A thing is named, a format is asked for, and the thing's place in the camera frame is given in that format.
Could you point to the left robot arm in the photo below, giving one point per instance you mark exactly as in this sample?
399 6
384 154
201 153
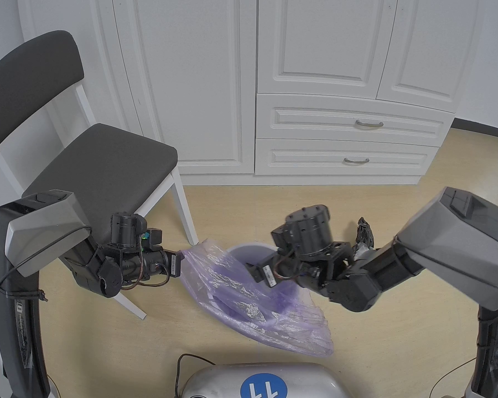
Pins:
41 230

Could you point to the white chair with grey cushions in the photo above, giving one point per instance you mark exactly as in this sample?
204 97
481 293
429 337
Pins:
108 164

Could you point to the white trash bin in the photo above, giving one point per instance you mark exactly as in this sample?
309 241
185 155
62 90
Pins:
253 253

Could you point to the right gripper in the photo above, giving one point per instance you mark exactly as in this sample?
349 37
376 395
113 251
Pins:
269 276

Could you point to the black and white wrapper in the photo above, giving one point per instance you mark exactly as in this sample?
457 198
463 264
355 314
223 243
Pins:
365 232

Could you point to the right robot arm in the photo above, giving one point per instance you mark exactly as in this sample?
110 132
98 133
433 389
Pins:
452 238

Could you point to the purple plastic bag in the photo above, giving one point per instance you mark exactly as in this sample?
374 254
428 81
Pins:
265 313

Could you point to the white wardrobe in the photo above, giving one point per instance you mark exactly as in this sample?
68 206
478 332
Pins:
315 56

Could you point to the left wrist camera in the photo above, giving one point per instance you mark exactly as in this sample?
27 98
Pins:
153 238

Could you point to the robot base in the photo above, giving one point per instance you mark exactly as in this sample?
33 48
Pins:
265 382

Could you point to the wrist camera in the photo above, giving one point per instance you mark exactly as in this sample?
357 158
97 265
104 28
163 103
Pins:
153 238
281 238

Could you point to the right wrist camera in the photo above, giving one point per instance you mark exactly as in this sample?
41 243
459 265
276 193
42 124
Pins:
281 238

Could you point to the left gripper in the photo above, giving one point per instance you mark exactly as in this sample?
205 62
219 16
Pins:
157 263

